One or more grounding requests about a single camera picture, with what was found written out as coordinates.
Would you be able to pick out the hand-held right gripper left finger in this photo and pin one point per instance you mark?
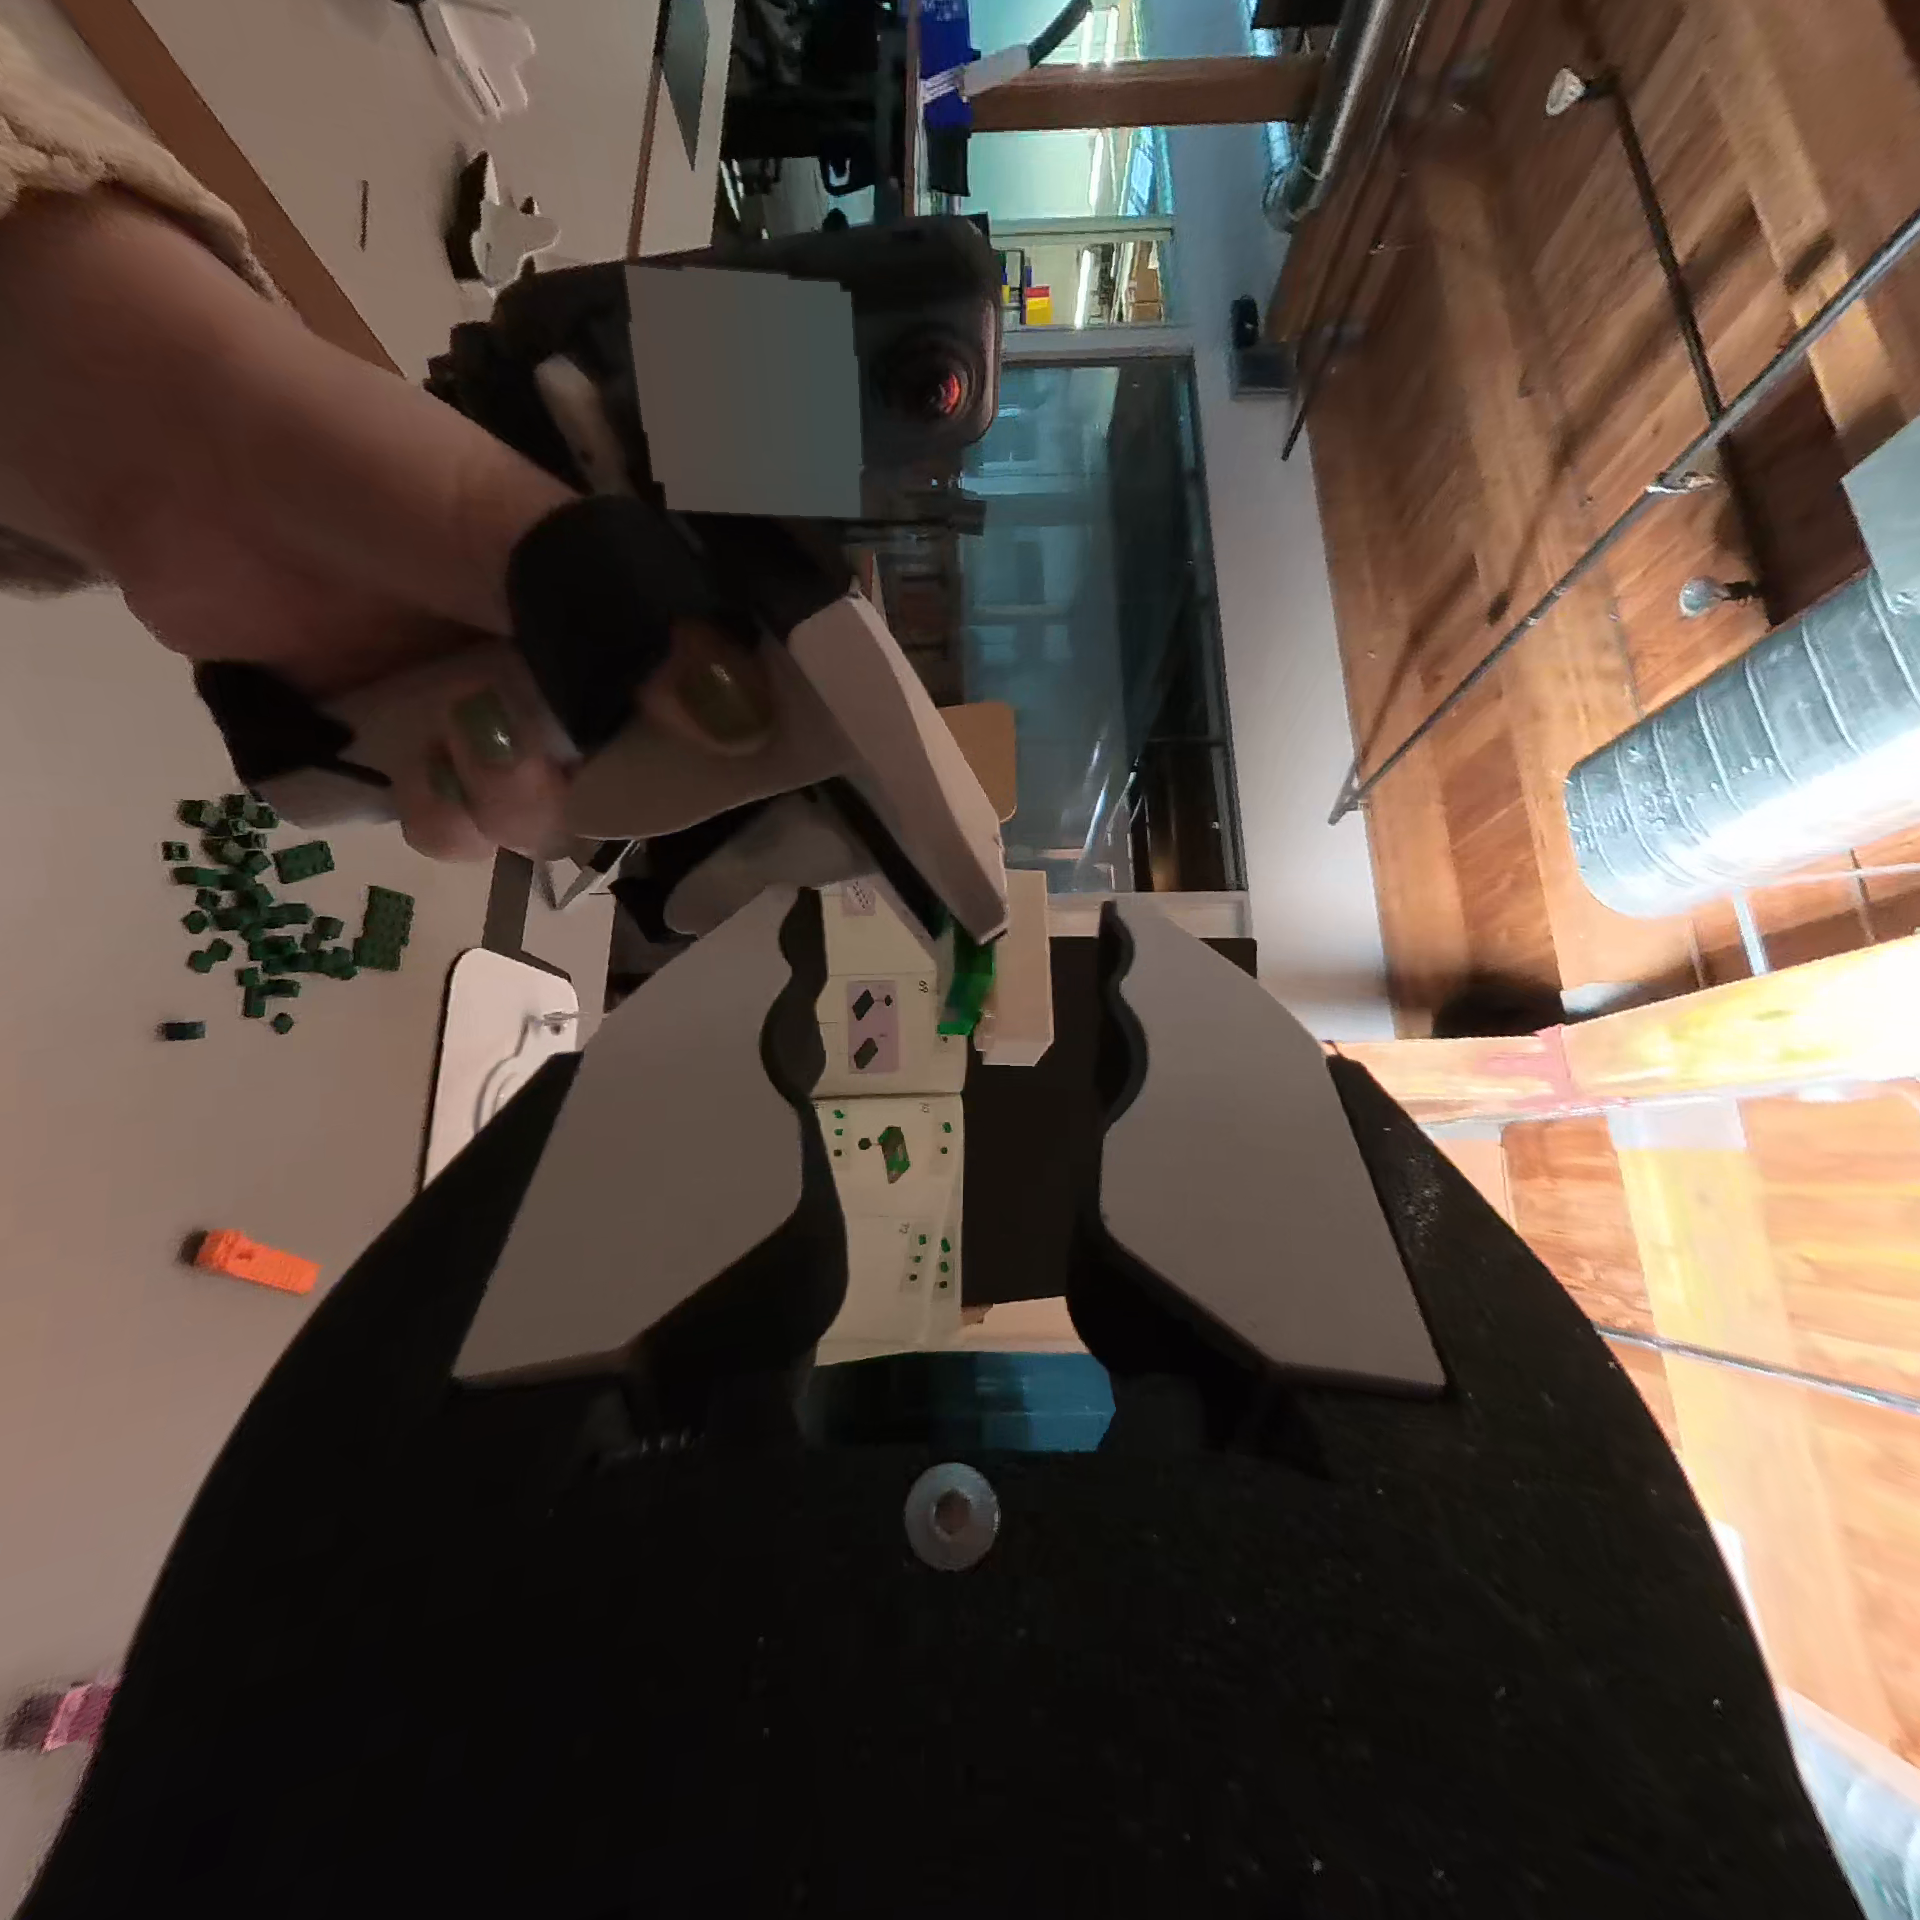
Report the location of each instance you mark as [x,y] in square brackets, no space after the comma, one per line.
[645,1171]

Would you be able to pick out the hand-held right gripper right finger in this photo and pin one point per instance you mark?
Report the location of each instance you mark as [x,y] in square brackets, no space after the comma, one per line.
[1260,1171]

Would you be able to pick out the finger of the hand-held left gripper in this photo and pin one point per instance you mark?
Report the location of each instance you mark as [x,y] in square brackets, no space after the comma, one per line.
[764,870]
[916,751]

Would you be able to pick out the white lego brick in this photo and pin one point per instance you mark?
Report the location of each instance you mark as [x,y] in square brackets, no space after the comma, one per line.
[1021,990]

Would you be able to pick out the pile of dark green lego pieces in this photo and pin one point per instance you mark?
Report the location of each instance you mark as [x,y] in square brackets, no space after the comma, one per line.
[248,902]

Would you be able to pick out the pink lego piece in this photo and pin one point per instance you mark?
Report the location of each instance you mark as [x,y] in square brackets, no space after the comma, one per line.
[76,1718]

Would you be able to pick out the white book stand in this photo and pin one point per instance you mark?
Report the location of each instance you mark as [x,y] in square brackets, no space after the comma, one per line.
[481,1050]

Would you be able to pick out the open instruction book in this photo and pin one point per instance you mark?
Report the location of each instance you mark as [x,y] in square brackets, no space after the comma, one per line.
[902,1276]

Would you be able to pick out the loose grey wedge part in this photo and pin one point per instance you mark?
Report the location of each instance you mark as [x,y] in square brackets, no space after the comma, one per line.
[481,53]
[510,235]

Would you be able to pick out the orange brick separator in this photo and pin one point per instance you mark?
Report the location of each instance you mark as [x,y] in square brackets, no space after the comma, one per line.
[254,1263]

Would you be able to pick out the grey desk with wooden edge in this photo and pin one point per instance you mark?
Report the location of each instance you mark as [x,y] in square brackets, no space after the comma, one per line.
[345,90]

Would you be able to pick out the silver ventilation duct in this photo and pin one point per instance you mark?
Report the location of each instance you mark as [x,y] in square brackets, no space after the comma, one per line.
[1756,751]
[1336,107]

